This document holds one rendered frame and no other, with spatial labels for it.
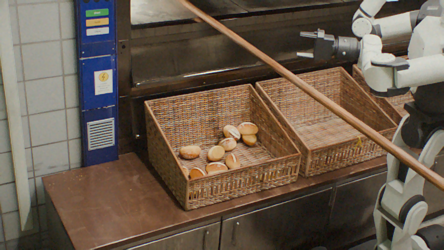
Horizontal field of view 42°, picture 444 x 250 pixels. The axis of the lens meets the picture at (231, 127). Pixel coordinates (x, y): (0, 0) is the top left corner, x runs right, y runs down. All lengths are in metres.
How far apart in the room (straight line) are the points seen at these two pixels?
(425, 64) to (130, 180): 1.31
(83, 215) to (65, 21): 0.76
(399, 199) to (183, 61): 1.10
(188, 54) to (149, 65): 0.19
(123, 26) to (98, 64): 0.19
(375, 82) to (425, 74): 0.16
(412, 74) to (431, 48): 0.22
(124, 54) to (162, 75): 0.20
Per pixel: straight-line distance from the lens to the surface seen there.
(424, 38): 2.15
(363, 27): 2.39
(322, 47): 2.14
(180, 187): 2.35
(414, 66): 1.91
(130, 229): 2.26
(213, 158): 2.60
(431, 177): 1.66
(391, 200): 2.49
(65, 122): 2.51
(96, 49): 2.37
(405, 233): 2.53
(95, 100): 2.47
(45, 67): 2.37
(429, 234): 2.88
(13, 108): 2.40
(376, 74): 1.91
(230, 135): 2.72
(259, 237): 2.61
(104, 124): 2.53
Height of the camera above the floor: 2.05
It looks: 30 degrees down
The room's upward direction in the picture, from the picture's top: 6 degrees clockwise
